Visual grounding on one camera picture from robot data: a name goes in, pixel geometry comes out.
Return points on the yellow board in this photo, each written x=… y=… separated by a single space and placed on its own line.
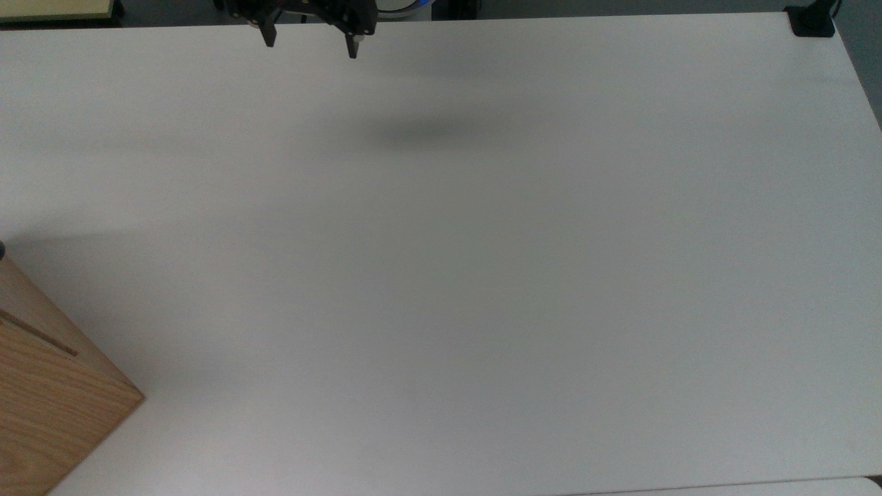
x=48 y=7

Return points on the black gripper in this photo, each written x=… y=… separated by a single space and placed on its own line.
x=351 y=14

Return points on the light wooden drawer cabinet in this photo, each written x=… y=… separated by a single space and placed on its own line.
x=55 y=427

